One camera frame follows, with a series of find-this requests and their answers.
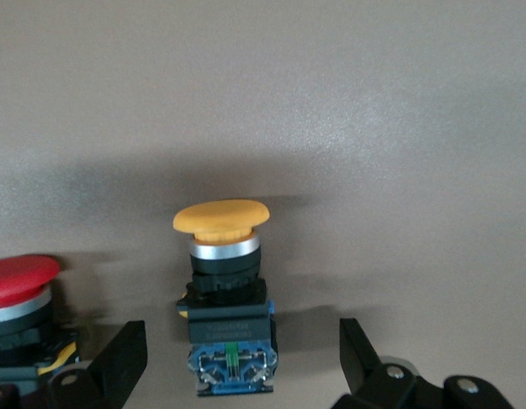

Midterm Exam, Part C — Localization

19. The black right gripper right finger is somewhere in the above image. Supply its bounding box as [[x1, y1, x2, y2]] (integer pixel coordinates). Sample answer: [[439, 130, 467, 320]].
[[330, 317, 516, 409]]

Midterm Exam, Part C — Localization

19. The red mushroom push button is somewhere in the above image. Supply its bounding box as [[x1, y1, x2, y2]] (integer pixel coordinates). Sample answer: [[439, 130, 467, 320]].
[[0, 254, 83, 395]]

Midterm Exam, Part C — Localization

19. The yellow mushroom push button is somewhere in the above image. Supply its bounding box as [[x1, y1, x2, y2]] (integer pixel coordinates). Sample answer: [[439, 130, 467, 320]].
[[171, 199, 280, 397]]

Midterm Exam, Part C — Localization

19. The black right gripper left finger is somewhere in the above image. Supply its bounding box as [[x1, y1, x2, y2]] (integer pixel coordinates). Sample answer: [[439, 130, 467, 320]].
[[45, 320, 149, 409]]

